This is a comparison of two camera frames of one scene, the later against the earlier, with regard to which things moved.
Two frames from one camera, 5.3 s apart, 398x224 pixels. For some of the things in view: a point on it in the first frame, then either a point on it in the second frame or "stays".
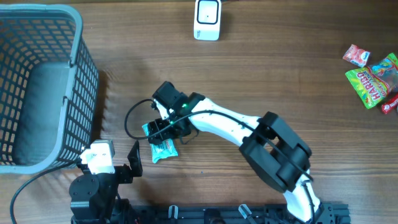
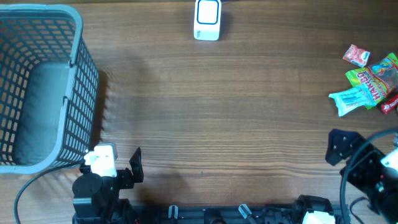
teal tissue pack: [165, 149] -> [347, 101]
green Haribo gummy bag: [375, 83] stays
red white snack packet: [357, 56] stays
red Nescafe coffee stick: [387, 107] stays
